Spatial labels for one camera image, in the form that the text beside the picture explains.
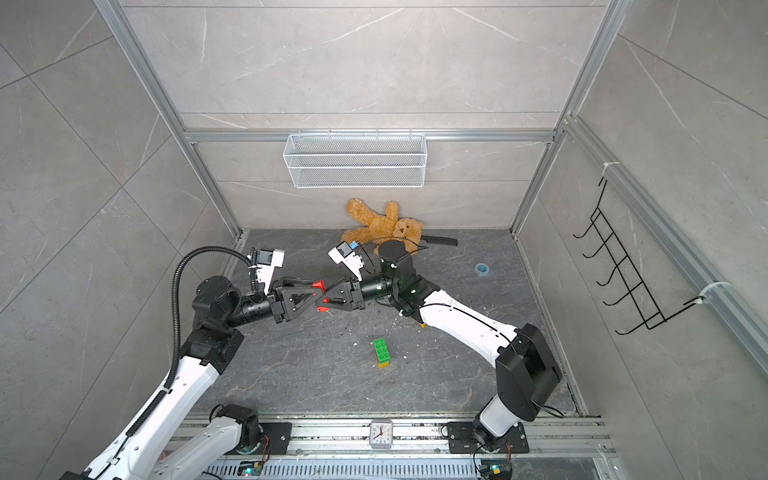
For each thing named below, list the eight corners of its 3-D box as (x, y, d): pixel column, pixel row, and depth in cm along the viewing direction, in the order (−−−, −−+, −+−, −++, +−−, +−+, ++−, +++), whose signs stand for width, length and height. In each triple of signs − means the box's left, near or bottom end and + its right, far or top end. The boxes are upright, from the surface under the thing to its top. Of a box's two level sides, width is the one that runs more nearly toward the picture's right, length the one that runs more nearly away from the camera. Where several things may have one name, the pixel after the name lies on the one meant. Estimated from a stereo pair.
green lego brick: (380, 372, 86) (379, 360, 79) (375, 352, 90) (374, 339, 82) (391, 368, 87) (391, 356, 79) (386, 349, 91) (385, 336, 83)
